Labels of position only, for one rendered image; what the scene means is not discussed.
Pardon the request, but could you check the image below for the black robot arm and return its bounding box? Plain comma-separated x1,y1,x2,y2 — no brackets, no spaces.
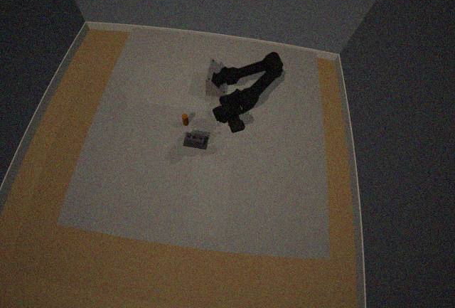
211,52,284,123

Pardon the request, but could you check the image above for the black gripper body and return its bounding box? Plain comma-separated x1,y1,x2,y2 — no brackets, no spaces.
219,94,245,133

